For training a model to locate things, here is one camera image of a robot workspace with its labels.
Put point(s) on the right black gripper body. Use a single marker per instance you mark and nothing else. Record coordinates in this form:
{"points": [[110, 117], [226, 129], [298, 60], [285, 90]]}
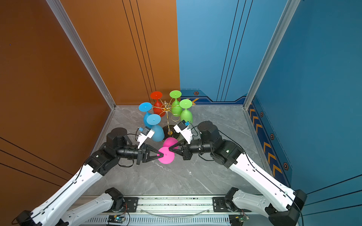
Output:
{"points": [[188, 154]]}

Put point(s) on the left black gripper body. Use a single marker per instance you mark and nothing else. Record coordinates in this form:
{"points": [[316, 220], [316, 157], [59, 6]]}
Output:
{"points": [[141, 154]]}

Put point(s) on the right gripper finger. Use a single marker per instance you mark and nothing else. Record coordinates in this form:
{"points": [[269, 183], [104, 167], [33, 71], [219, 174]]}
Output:
{"points": [[175, 154], [177, 147]]}

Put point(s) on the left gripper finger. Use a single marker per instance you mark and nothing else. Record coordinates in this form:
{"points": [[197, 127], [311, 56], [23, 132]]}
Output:
{"points": [[153, 158], [151, 151]]}

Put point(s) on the magenta wine glass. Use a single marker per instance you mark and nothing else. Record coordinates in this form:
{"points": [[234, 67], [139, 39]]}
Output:
{"points": [[168, 156]]}

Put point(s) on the blue wine glass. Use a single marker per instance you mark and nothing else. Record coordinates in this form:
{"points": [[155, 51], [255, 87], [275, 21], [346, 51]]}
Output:
{"points": [[146, 107], [154, 121]]}

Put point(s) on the green wine glass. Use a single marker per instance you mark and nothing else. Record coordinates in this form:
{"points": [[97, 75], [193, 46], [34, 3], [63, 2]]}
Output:
{"points": [[186, 114], [176, 109]]}

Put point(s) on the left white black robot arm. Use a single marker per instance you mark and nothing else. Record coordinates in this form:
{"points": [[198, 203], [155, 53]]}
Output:
{"points": [[55, 211]]}

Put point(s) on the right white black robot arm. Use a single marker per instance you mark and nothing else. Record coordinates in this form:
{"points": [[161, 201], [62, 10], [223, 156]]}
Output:
{"points": [[279, 203]]}

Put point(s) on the red wine glass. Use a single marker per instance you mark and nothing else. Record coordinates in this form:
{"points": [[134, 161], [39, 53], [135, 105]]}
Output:
{"points": [[158, 105]]}

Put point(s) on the gold wine glass rack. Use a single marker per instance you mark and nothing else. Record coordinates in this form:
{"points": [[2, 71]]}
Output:
{"points": [[171, 121]]}

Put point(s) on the left green circuit board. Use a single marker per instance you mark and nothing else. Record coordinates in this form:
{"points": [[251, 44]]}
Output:
{"points": [[116, 219]]}

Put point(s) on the green circuit board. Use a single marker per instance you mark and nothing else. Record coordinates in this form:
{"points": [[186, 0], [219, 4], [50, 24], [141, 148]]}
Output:
{"points": [[116, 219], [238, 220]]}

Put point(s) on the right green circuit board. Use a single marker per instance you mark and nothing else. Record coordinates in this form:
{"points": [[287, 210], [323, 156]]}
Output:
{"points": [[238, 220]]}

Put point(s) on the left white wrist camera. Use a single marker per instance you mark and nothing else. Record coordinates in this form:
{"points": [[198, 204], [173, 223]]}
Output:
{"points": [[145, 133]]}

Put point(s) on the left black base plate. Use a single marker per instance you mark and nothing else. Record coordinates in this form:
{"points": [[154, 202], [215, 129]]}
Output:
{"points": [[126, 204]]}

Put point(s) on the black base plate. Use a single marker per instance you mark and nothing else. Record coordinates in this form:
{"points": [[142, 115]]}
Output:
{"points": [[220, 206], [126, 204]]}

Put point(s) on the aluminium front rail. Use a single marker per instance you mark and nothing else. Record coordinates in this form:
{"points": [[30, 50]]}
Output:
{"points": [[172, 210]]}

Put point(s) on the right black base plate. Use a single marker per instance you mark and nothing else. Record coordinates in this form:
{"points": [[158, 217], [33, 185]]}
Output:
{"points": [[220, 206]]}

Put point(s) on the left aluminium corner post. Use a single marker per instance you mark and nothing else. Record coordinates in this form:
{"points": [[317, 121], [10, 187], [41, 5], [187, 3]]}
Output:
{"points": [[70, 31]]}

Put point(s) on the aluminium corner post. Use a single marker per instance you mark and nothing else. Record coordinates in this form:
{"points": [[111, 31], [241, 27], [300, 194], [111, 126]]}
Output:
{"points": [[282, 25], [70, 31]]}

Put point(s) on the right aluminium corner post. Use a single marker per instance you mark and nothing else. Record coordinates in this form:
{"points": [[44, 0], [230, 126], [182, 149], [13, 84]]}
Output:
{"points": [[282, 25]]}

